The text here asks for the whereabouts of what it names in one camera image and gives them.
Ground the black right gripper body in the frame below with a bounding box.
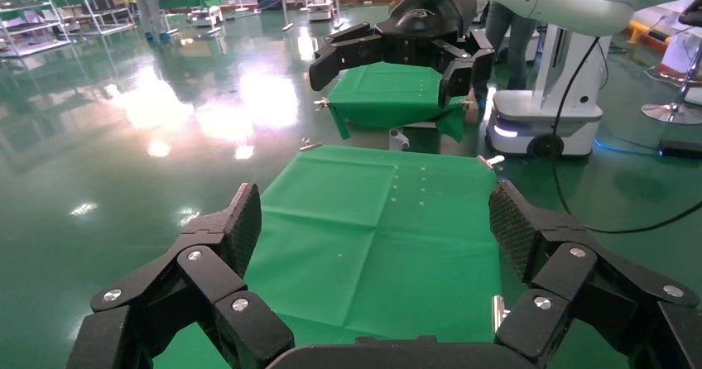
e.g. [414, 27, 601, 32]
[375, 0, 478, 69]

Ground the metal wire shelf rack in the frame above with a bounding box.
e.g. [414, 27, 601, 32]
[60, 0, 138, 36]
[0, 0, 72, 59]

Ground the green tablecloth with yellow marks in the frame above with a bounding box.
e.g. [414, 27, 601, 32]
[153, 144, 511, 369]

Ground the black floor power box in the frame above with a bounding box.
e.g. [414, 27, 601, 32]
[657, 140, 702, 160]

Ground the thin black hanging cable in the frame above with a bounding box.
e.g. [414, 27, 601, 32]
[550, 36, 702, 235]

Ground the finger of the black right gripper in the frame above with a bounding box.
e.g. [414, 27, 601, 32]
[308, 22, 385, 93]
[435, 28, 497, 110]

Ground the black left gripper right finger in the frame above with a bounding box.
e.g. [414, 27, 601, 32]
[488, 180, 702, 369]

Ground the small white mobile robot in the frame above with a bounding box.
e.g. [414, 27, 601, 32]
[305, 0, 335, 22]

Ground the person in grey trousers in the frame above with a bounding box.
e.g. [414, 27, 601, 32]
[126, 0, 175, 43]

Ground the person in blue jeans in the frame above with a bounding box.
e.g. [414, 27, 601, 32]
[472, 0, 541, 110]

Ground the black swivel stool chrome base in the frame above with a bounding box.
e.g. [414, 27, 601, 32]
[642, 0, 702, 125]

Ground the plain green tablecloth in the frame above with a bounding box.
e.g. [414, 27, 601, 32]
[326, 62, 469, 143]

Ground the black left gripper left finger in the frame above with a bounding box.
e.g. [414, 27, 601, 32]
[65, 182, 295, 369]

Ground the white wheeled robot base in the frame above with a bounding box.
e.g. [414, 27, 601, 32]
[485, 23, 613, 160]

